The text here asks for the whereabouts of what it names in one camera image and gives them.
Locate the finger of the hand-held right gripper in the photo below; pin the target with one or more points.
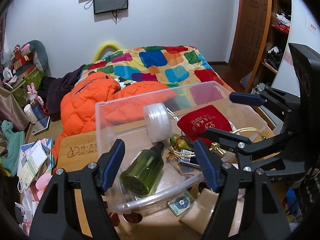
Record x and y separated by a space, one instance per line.
246 98
225 135

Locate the yellow curved cushion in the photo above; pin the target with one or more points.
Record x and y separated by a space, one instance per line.
107 46

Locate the green gourd charm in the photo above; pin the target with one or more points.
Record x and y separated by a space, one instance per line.
183 143

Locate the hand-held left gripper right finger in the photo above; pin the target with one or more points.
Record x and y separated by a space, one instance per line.
207 167

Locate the patterned square coaster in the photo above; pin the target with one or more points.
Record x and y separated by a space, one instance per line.
181 202

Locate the small dark card case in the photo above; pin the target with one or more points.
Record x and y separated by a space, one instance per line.
188 160

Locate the colourful patchwork blanket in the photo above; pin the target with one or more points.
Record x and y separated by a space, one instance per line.
155 62

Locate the clear plastic storage bin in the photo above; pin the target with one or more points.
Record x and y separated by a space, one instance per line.
107 120

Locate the small wall monitor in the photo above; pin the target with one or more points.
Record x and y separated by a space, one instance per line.
111 1

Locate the gold bangle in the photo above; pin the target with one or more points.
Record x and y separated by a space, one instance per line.
247 130

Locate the beige cardboard piece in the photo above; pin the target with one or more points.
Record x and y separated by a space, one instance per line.
200 215

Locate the pink rabbit figure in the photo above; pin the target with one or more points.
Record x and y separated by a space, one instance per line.
33 95

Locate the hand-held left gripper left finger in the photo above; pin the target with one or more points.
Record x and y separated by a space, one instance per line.
112 165

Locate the small white fan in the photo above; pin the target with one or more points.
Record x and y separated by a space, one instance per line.
7 73

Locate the wooden desktop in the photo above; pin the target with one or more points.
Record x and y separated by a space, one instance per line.
80 150

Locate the white translucent plastic jar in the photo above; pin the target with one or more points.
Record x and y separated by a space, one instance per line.
157 122

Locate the grey plush cushion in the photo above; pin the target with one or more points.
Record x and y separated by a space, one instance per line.
40 55

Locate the red patchwork box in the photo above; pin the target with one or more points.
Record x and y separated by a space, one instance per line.
21 58

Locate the green dinosaur plush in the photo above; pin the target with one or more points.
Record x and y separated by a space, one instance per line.
10 142

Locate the wooden door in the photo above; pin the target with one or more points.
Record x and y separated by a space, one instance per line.
252 22

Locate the dark brown cloth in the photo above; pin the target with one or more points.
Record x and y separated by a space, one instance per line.
60 90

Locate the red embroidered pouch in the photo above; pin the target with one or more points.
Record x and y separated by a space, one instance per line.
202 122

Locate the pile of papers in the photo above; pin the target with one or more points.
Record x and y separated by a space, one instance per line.
35 160

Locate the white plastic bottle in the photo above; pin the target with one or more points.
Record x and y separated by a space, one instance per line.
30 113

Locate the orange puffer jacket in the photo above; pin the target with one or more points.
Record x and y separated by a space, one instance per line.
85 110

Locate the green gift box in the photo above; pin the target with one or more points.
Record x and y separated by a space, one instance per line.
27 85

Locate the white curved panel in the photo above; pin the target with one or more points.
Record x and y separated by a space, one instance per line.
300 30

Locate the green glass bottle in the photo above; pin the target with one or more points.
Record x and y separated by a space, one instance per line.
142 170

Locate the grey plastic bag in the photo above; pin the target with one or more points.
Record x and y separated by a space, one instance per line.
246 80

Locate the wooden shelf unit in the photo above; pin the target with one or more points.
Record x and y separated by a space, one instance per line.
277 42

